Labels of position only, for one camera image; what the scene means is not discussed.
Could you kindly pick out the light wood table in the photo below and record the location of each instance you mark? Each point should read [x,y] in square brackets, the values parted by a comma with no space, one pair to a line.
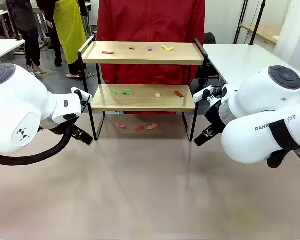
[265,32]

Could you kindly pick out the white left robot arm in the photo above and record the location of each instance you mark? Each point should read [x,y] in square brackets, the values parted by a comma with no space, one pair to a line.
[20,105]

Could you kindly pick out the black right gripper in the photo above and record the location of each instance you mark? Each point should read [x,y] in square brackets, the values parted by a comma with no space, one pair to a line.
[215,117]

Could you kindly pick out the person in red jacket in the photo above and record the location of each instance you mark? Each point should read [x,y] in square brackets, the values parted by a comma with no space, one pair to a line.
[150,22]

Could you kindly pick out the pink paper scrap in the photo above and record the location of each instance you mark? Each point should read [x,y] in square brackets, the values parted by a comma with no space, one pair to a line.
[149,48]

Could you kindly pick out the black office chair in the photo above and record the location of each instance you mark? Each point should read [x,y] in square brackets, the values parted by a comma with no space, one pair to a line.
[210,38]

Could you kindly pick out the small dark red paper scrap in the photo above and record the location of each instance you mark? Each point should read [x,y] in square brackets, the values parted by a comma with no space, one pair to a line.
[132,48]

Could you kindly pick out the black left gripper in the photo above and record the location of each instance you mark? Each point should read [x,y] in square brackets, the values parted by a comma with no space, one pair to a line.
[57,127]

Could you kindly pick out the black tripod stand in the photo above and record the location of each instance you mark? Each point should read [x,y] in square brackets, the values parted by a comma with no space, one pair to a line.
[257,25]

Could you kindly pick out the white table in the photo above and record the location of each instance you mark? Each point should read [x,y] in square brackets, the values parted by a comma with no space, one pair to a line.
[2,47]
[240,60]

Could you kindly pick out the orange paper scrap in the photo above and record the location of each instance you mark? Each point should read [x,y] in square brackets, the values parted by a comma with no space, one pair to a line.
[152,126]

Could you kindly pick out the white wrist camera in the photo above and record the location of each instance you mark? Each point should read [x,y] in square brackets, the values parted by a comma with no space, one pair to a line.
[202,94]
[83,95]

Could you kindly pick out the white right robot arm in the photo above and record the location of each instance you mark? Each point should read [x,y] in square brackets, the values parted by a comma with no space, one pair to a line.
[252,100]

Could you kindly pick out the figure in dark clothes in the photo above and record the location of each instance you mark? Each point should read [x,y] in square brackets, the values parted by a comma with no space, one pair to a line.
[22,15]

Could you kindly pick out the green paper scrap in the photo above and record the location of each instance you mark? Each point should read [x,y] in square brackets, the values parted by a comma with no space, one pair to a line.
[127,92]
[115,91]

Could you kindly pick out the white paper scrap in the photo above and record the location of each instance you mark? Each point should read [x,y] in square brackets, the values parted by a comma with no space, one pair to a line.
[158,94]

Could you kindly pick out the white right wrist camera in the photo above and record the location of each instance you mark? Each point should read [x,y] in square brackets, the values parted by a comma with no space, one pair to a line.
[202,94]

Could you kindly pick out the figure in yellow apron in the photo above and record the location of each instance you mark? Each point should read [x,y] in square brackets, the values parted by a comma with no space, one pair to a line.
[70,30]

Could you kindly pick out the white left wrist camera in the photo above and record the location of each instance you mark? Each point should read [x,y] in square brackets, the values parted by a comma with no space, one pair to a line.
[83,95]

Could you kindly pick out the yellow paper scrap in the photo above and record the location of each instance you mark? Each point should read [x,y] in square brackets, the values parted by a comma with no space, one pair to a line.
[167,47]

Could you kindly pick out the wooden shelf black metal frame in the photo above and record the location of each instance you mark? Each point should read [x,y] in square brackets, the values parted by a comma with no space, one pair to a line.
[140,58]

